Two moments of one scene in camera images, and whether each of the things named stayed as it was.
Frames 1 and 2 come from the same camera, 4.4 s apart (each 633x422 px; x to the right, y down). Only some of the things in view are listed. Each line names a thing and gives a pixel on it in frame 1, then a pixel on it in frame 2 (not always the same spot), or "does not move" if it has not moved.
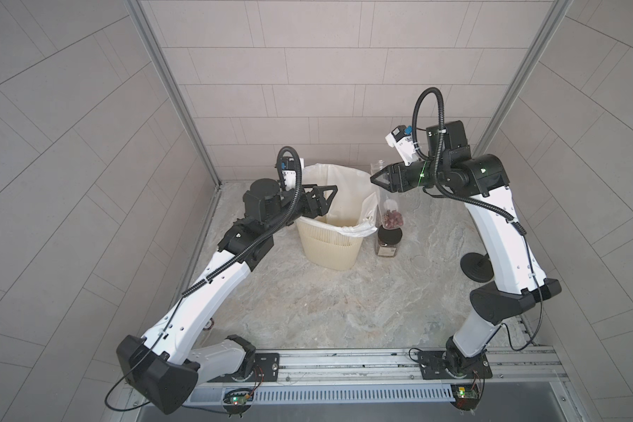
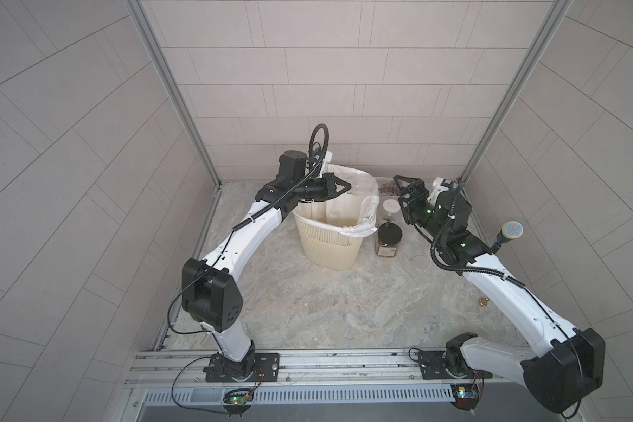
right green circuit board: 464,396 does not move
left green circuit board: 238,396 does not move
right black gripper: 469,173 → 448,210
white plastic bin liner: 352,209 does not move
